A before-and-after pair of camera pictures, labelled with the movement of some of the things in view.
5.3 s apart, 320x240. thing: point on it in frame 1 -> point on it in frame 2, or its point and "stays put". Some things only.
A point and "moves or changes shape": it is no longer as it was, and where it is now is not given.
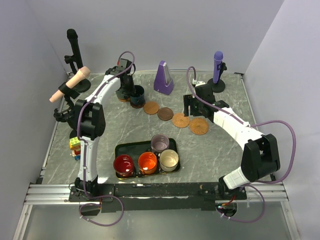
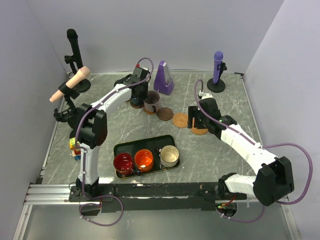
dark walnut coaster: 139,107 stays put
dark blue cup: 137,99 stays put
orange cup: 147,162 moves or changes shape
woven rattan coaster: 179,120 stays put
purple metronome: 163,83 stays put
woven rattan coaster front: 198,126 stays put
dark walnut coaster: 165,113 stays put
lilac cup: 160,141 -> 152,103
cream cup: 168,160 moves or changes shape
